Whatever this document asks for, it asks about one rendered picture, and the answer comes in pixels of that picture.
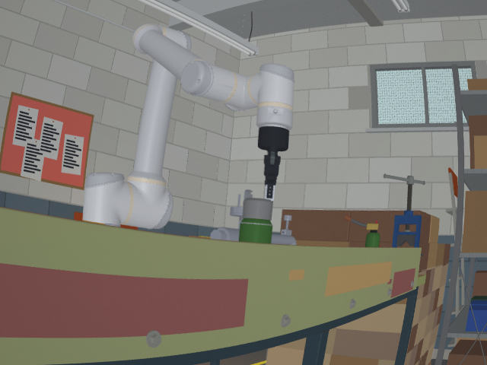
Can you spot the brown cardboard box stack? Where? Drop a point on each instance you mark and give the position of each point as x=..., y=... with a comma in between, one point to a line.
x=380, y=334

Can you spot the long white ceiling light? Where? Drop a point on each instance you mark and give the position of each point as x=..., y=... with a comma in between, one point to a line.
x=213, y=26

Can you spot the large brown cardboard box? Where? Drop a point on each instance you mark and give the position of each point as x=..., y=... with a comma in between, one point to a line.
x=323, y=226

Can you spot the orange notice board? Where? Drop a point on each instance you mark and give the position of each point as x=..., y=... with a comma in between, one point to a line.
x=45, y=144

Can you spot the blue pipe vise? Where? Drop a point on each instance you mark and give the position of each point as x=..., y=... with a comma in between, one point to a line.
x=409, y=228

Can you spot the green gas torch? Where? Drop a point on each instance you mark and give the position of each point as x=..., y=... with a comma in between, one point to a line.
x=373, y=236

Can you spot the short white ceiling light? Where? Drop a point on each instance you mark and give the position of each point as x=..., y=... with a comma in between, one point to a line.
x=399, y=4

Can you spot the green workbench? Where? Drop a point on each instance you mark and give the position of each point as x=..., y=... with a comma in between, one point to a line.
x=152, y=273

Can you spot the grey metal shelf unit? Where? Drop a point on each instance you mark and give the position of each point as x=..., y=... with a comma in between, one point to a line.
x=458, y=152

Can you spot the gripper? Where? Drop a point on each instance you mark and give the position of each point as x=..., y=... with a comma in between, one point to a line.
x=274, y=138

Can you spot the grey lever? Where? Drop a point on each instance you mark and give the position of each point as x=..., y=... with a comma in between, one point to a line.
x=239, y=208

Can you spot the grey mixer body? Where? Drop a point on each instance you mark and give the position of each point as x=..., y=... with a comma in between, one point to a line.
x=224, y=233

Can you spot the blue plastic bin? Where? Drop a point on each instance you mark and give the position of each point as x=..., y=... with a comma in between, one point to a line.
x=477, y=315

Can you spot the grey framed window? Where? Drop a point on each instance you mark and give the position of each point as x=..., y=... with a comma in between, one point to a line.
x=418, y=95

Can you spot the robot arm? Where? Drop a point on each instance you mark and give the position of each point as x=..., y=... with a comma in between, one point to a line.
x=152, y=114

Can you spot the orange flat base sheet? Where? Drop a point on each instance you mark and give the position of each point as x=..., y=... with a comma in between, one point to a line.
x=129, y=227

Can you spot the green can with grey lid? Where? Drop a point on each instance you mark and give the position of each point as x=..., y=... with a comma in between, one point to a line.
x=255, y=228

